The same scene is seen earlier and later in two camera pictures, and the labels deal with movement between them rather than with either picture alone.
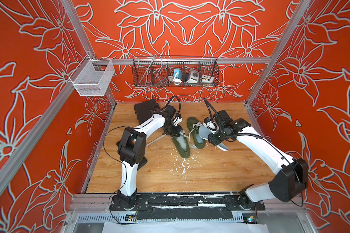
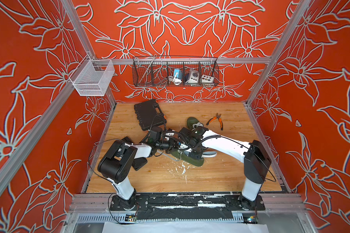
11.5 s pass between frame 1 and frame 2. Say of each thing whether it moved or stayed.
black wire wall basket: stayed
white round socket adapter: stayed
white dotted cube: stayed
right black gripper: moved
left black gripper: moved
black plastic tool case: stayed
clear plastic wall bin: stayed
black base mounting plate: stayed
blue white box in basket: stayed
